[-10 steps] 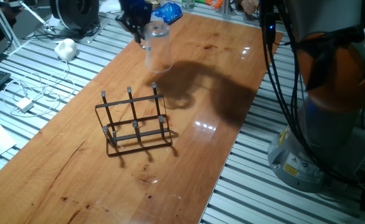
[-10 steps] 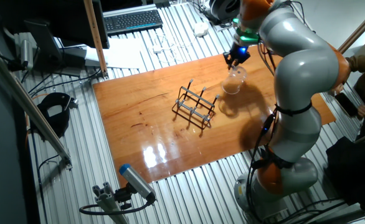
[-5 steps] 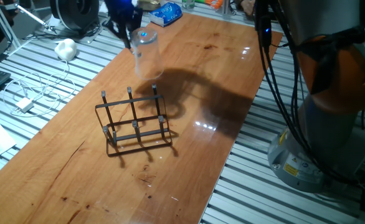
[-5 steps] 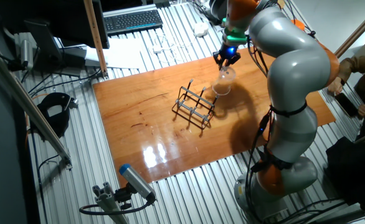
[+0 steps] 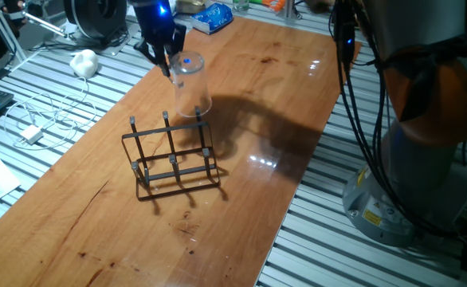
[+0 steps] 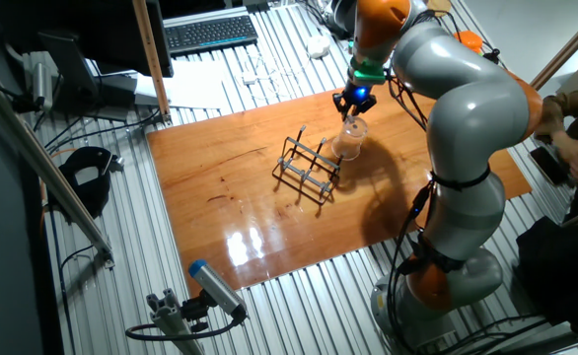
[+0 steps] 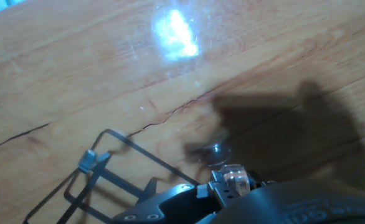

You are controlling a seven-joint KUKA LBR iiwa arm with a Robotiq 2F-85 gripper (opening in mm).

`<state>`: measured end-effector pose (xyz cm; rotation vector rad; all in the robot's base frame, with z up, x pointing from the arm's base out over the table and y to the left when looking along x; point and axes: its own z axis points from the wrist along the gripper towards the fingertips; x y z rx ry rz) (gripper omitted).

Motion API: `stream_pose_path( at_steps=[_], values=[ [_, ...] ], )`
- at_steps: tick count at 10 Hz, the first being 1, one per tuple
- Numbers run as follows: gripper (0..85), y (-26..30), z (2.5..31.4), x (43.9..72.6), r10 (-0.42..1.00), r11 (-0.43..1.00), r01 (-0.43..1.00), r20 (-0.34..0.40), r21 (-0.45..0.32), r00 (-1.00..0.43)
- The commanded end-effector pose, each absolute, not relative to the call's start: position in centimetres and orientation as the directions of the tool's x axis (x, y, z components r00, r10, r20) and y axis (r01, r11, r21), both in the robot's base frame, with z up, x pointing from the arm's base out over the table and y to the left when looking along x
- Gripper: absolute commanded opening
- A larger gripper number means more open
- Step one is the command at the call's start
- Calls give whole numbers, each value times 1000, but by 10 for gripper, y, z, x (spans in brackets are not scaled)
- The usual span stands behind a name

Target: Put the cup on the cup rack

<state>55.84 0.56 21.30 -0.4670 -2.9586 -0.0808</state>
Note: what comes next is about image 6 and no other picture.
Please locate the black computer monitor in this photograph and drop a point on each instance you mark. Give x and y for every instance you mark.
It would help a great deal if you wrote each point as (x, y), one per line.
(111, 34)

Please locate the black bag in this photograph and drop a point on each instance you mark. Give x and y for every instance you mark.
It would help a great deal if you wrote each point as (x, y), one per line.
(560, 276)

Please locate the black round spool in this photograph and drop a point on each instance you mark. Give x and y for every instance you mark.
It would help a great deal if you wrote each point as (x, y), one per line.
(340, 15)

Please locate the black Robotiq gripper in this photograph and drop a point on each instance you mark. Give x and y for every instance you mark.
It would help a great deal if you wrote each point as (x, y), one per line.
(359, 94)

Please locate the silver camera with blue cap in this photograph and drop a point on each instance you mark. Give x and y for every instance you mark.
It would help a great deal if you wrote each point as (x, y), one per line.
(215, 288)

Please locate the person right hand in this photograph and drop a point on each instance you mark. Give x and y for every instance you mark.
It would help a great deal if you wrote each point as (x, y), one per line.
(572, 148)

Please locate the short aluminium profile stub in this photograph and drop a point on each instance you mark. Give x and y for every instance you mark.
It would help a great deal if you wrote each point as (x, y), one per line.
(170, 320)

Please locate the grey cylindrical device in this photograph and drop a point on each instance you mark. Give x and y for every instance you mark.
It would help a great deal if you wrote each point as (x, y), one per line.
(42, 86)

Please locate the clear glass cup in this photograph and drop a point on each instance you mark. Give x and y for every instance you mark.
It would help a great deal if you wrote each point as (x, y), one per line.
(350, 143)

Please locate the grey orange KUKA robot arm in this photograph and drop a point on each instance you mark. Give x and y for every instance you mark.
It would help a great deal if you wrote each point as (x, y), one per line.
(476, 113)

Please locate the black computer keyboard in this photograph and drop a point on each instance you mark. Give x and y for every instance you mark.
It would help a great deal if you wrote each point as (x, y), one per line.
(210, 33)

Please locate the white rounded plastic device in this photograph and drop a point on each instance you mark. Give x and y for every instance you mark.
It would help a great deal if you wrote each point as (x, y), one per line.
(318, 47)

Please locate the person right forearm brown sleeve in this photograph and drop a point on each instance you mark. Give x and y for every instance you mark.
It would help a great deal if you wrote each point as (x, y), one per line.
(575, 103)

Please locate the tan round object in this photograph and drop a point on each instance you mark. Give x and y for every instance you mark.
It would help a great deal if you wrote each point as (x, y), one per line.
(438, 6)

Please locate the orange green toy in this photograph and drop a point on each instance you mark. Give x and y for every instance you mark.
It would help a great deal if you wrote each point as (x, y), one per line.
(468, 40)

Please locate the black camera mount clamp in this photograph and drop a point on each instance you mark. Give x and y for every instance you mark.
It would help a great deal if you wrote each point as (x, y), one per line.
(195, 310)

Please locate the black smartphone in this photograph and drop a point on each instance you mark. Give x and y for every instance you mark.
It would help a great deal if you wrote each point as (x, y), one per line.
(548, 166)

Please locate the long aluminium profile rail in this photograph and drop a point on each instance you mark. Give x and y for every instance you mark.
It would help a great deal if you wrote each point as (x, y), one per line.
(47, 167)

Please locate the white paper sheet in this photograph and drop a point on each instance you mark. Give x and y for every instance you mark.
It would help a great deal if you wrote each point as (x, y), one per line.
(195, 86)

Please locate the glossy orange wooden board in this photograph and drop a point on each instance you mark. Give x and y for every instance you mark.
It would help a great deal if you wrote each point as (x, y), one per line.
(230, 197)

